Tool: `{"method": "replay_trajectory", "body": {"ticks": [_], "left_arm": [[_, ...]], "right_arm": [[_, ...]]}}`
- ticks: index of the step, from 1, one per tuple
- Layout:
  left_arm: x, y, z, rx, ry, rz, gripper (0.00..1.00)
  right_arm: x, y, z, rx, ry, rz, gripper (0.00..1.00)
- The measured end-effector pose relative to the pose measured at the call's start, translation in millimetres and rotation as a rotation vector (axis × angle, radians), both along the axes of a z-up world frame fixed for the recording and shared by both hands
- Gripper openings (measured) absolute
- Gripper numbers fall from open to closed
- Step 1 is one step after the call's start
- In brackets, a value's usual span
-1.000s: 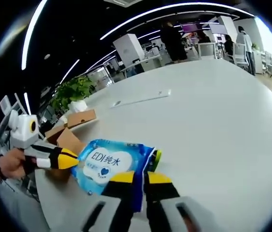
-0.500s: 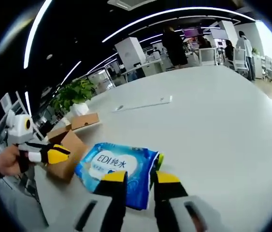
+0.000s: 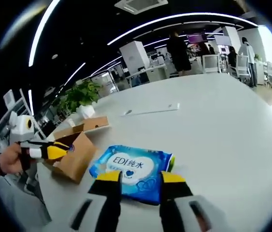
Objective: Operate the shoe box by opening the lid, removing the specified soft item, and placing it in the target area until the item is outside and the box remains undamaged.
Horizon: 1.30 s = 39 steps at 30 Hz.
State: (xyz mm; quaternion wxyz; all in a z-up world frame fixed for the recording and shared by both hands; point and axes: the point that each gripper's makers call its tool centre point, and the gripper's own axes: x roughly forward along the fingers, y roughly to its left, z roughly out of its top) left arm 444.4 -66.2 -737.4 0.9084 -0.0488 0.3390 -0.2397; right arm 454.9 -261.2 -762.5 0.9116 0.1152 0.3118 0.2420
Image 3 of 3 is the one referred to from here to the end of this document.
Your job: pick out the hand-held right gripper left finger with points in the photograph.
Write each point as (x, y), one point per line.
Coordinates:
(106, 193)

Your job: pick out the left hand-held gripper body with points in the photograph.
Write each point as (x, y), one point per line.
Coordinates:
(24, 128)

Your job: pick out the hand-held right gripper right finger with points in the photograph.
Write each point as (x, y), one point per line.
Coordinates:
(174, 193)

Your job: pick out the brown cardboard shoe box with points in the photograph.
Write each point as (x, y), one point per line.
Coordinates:
(77, 162)

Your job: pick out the blue wet wipes pack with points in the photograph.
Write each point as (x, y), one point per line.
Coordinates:
(135, 162)

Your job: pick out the person's left hand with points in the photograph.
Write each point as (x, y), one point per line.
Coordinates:
(13, 160)

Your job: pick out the white plant pot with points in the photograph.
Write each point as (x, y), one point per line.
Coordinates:
(86, 112)

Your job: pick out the person's grey clothing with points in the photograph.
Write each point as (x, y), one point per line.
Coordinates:
(22, 205)

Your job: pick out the green potted plant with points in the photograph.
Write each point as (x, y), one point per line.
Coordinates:
(82, 94)

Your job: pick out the white table power strip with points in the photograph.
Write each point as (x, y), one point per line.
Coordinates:
(150, 110)

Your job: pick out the curved ceiling light strip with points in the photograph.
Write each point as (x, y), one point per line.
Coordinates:
(40, 29)
(186, 15)

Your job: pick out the white office desk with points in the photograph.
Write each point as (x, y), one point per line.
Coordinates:
(150, 75)

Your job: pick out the white square column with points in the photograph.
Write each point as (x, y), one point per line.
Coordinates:
(134, 58)

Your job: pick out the white office chair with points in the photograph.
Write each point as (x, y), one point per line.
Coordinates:
(210, 63)
(243, 68)

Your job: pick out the ceiling air conditioner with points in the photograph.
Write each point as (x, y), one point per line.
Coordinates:
(140, 4)

